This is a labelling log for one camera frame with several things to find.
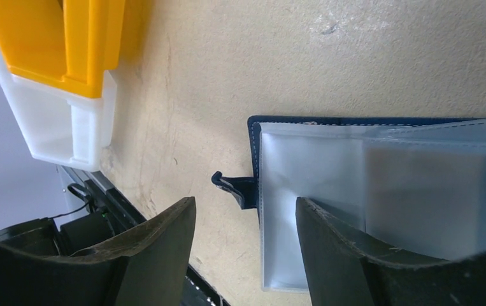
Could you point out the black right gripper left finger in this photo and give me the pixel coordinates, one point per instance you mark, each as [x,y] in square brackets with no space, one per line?
[145,265]

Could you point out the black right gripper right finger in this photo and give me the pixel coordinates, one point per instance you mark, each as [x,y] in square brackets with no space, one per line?
[346,266]

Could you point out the navy blue card holder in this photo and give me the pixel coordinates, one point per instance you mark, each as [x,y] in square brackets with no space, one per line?
[415,183]

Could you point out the white plastic bin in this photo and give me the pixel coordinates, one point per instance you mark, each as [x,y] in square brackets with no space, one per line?
[60,127]

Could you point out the yellow plastic bin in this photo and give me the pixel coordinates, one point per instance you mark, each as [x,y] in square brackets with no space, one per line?
[64,44]

